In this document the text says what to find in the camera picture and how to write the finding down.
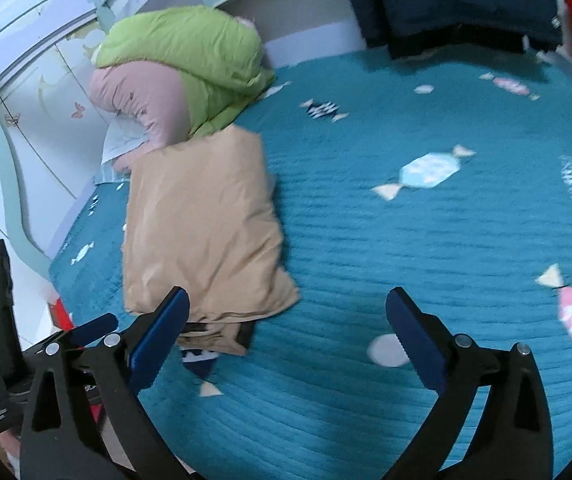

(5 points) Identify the green and pink quilt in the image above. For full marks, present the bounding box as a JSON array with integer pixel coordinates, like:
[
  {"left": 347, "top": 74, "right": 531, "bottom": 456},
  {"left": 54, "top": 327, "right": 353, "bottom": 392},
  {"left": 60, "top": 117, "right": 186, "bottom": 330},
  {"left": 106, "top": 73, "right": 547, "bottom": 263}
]
[{"left": 88, "top": 6, "right": 277, "bottom": 171}]

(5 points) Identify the navy and yellow puffer jacket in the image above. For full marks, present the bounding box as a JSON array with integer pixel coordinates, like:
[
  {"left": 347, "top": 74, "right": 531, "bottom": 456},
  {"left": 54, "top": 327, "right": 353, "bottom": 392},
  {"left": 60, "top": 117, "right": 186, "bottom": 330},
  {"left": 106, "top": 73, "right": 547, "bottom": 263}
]
[{"left": 331, "top": 0, "right": 564, "bottom": 61}]

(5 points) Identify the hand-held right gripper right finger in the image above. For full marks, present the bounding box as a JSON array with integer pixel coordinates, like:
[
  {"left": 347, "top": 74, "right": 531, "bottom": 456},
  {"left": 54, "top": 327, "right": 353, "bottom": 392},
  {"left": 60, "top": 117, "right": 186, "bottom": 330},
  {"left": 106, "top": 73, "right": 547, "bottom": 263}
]
[{"left": 383, "top": 286, "right": 553, "bottom": 480}]

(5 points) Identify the teal candy print bed sheet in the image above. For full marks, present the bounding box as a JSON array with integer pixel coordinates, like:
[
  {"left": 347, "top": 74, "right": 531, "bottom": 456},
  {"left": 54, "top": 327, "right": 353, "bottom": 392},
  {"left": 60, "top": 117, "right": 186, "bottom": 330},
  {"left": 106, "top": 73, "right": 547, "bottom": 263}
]
[{"left": 48, "top": 47, "right": 572, "bottom": 480}]

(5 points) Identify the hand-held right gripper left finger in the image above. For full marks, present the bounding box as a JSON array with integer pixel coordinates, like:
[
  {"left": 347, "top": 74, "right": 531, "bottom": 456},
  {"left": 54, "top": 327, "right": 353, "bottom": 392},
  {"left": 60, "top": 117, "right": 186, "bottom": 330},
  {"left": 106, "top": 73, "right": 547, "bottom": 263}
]
[{"left": 20, "top": 286, "right": 192, "bottom": 480}]

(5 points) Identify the tan button-front jacket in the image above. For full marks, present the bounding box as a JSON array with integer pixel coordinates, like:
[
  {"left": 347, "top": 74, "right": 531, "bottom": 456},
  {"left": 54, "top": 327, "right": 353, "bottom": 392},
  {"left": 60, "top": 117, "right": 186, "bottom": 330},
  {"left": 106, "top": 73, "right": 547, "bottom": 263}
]
[{"left": 122, "top": 125, "right": 301, "bottom": 357}]

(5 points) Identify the white wardrobe with butterfly decals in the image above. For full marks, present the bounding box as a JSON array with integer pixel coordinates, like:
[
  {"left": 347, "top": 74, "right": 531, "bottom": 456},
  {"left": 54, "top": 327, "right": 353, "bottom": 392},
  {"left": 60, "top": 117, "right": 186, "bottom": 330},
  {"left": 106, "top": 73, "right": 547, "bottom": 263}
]
[{"left": 0, "top": 0, "right": 134, "bottom": 261}]

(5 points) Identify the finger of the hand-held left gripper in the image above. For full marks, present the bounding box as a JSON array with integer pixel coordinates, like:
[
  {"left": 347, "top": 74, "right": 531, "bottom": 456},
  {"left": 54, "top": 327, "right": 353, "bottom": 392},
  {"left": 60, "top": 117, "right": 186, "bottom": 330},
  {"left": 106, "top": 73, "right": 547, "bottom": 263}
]
[{"left": 22, "top": 312, "right": 119, "bottom": 357}]

